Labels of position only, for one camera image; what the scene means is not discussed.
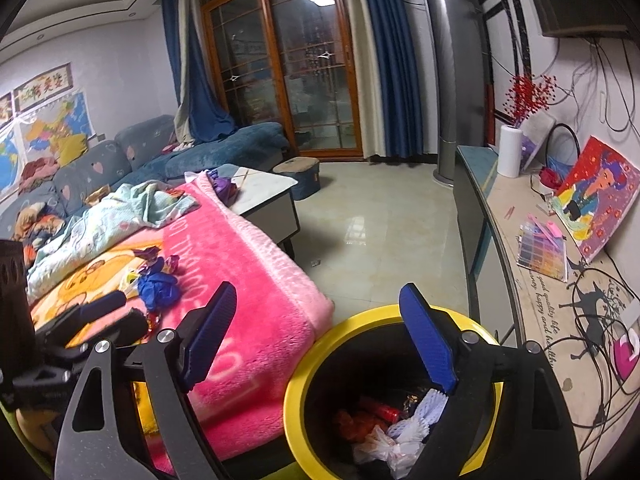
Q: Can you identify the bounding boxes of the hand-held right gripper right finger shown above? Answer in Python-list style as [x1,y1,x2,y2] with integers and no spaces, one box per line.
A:
[398,282,583,480]

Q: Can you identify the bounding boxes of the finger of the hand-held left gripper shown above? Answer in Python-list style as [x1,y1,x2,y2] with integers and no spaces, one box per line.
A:
[37,290,128,335]
[62,307,151,348]

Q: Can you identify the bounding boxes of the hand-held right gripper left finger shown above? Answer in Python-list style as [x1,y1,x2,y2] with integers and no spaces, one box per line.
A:
[54,281,238,480]

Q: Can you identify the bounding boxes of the blue wrapper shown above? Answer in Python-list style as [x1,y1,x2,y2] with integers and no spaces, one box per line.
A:
[136,257,181,311]

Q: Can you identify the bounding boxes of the lavender foam fruit net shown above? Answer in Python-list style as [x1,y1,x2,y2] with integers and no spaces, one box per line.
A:
[414,389,447,421]

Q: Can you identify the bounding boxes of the red drink can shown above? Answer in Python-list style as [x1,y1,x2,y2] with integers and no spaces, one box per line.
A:
[357,396,403,423]

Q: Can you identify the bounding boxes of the white foam fruit net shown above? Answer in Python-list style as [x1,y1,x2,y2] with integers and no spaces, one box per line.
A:
[387,416,432,445]

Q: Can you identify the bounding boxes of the yellow rimmed black trash bin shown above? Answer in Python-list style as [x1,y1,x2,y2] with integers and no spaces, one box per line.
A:
[283,304,506,480]

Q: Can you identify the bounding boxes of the red foam fruit net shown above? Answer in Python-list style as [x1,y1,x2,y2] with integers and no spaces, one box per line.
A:
[334,410,388,443]

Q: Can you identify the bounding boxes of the white plastic package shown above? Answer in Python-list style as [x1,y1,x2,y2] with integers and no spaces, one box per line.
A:
[352,425,426,478]

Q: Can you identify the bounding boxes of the pink cartoon printed blanket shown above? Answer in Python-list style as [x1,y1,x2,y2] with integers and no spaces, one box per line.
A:
[27,180,336,476]

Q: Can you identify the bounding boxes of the light blue printed quilt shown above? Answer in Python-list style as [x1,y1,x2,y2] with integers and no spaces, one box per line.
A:
[25,180,201,301]

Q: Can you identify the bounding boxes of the orange patterned cloth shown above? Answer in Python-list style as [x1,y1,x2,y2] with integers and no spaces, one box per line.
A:
[12,207,66,256]

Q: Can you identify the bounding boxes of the grey television cabinet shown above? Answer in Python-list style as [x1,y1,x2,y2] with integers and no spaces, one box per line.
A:
[452,145,640,461]

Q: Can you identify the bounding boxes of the pile of pink clothes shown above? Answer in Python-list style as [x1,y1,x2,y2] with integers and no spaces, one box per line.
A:
[20,156,61,186]

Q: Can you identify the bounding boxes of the purple cloth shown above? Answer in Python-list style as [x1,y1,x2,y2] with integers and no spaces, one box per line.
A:
[207,169,241,206]

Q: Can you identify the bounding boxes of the colourful bead box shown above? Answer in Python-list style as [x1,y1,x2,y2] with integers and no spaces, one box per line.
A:
[516,220,568,281]

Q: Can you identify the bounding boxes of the white coffee table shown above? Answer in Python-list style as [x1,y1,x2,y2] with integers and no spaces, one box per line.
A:
[220,165,301,256]

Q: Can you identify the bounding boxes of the yellow pillow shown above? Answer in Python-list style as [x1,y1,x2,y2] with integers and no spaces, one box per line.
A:
[59,133,90,167]

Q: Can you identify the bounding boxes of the blue heart patterned sofa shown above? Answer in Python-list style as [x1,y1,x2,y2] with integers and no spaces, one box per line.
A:
[0,114,291,261]

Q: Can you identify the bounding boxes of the grey storage stool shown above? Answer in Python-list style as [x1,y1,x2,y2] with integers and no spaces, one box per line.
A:
[272,156,321,201]

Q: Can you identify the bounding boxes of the pink heart tape dispenser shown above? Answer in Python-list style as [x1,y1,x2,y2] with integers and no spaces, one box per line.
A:
[612,327,640,381]

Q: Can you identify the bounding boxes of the white ribbed vase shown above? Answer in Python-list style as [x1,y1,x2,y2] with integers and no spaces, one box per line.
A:
[497,124,523,178]

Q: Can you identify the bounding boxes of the colourful portrait painting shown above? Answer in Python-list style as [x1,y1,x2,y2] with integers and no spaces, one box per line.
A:
[550,135,640,263]

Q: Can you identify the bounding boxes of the wide framed embroidery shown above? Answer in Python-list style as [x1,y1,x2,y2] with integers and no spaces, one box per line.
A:
[12,62,75,111]

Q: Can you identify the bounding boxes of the small purple canvas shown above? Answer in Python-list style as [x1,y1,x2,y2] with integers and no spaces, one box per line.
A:
[520,112,557,171]

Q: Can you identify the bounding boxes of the blue and beige curtain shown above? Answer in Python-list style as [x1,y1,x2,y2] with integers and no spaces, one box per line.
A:
[161,0,238,148]
[350,0,426,158]

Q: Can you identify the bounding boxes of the grey tower air conditioner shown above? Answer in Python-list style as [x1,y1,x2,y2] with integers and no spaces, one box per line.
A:
[417,0,473,188]

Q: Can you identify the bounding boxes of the red berry branches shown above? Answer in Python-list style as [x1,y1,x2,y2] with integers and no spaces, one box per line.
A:
[502,74,557,126]

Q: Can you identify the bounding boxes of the wooden glass sliding door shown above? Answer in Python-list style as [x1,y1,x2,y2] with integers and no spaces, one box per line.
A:
[197,0,366,161]

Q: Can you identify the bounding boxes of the blue world wall map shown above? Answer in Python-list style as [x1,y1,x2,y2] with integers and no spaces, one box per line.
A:
[0,130,26,203]

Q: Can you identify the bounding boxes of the colourful country wall map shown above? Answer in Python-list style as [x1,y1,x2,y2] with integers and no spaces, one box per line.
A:
[20,89,96,161]

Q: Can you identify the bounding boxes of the tangle of black cables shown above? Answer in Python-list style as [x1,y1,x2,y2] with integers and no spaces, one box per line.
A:
[550,35,640,131]

